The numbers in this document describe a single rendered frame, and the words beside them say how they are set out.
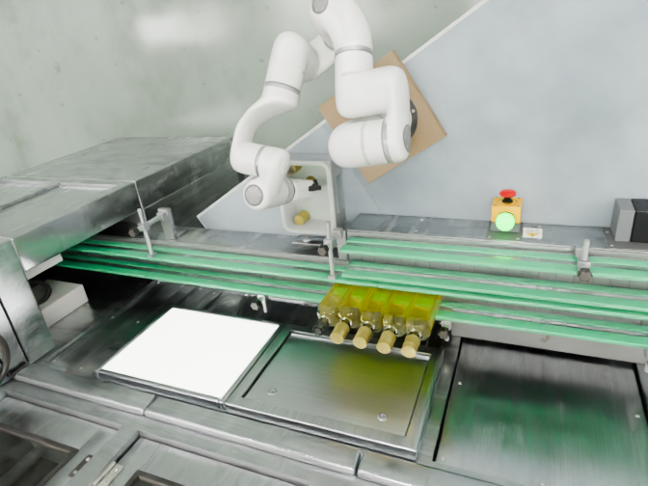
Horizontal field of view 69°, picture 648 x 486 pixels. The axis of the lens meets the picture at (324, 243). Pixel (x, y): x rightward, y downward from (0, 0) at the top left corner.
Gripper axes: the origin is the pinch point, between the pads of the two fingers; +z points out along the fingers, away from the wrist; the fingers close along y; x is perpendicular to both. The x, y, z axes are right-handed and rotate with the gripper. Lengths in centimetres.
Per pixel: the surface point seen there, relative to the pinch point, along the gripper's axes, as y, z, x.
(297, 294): -1.4, -3.1, -31.9
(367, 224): 17.3, 3.8, -10.5
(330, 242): 11.3, -9.4, -13.8
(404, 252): 30.6, -6.9, -15.0
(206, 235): -41.5, 8.5, -19.8
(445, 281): 40.8, -4.7, -21.9
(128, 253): -64, -5, -25
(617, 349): 82, 6, -37
